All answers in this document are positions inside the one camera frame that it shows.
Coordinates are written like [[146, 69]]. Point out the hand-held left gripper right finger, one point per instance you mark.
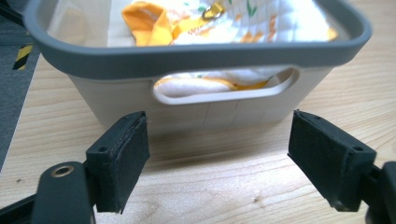
[[323, 165]]

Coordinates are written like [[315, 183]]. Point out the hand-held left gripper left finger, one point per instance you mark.
[[120, 165]]

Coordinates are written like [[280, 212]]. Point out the white basket with grey rim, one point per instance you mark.
[[124, 99]]

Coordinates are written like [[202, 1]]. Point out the yellow white snack packets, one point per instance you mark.
[[218, 25]]

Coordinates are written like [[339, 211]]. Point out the yellow and black hazard tape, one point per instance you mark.
[[22, 57]]

